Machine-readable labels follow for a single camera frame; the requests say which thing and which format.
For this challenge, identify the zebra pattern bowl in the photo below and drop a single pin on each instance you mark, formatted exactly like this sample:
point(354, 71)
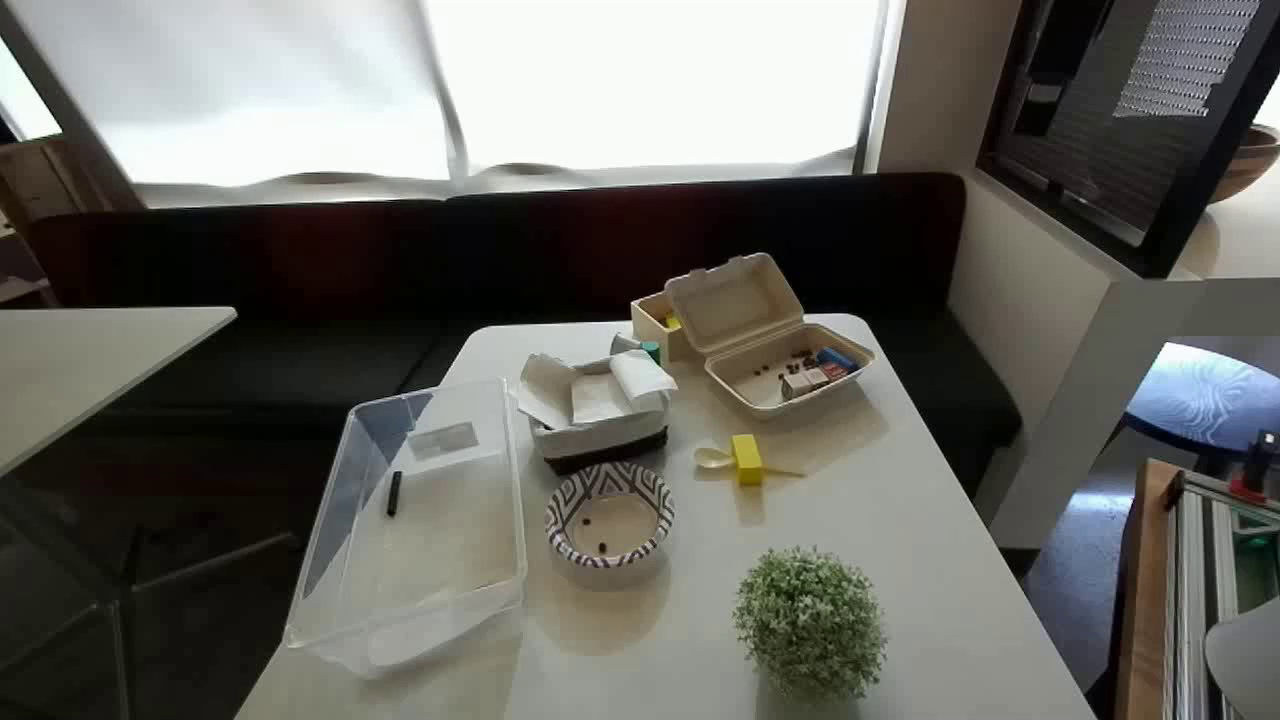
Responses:
point(611, 520)

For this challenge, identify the clear plastic storage bin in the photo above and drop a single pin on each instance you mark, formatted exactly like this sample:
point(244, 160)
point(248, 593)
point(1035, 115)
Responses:
point(426, 563)

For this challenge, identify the brown wooden furniture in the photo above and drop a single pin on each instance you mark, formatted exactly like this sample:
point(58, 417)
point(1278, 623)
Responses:
point(43, 203)

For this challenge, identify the wooden block number one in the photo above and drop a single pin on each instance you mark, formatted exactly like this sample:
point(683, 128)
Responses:
point(795, 381)

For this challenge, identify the blue cylinder block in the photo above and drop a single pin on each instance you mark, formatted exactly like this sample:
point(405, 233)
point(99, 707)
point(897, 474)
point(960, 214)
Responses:
point(837, 359)

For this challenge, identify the white side table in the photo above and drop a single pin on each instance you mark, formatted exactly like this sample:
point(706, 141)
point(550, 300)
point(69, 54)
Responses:
point(92, 365)

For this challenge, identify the black framed wall screen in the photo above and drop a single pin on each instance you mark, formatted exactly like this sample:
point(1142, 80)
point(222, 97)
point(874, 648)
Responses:
point(1123, 106)

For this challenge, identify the small beige open box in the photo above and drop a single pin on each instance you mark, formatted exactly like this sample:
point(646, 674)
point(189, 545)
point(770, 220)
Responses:
point(649, 323)

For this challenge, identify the brown woven bowl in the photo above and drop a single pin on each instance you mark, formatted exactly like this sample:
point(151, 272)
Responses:
point(1248, 160)

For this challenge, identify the white paper label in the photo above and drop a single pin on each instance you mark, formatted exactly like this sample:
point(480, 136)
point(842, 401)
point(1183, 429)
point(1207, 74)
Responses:
point(440, 439)

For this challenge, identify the wooden block number six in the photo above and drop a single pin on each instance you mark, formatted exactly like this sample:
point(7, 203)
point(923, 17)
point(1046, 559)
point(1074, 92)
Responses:
point(817, 377)

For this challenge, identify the black marker pen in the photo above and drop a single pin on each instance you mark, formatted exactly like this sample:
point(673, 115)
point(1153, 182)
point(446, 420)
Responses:
point(395, 495)

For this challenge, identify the yellow toy hammer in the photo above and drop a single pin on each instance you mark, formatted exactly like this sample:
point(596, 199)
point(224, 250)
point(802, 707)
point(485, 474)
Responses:
point(747, 456)

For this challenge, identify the dark upholstered bench sofa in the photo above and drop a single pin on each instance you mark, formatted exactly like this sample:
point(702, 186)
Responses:
point(402, 265)

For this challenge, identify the white window blind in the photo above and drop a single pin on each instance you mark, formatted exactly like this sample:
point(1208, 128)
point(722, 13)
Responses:
point(252, 85)
point(654, 80)

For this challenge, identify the wooden cabinet with glass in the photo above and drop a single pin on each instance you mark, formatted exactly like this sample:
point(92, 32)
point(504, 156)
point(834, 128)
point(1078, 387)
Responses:
point(1153, 602)

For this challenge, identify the white foam food pack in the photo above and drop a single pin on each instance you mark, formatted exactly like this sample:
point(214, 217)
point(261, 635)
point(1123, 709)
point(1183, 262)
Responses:
point(740, 314)

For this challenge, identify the green ball artificial plant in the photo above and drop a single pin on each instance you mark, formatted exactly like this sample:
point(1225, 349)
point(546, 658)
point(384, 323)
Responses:
point(808, 623)

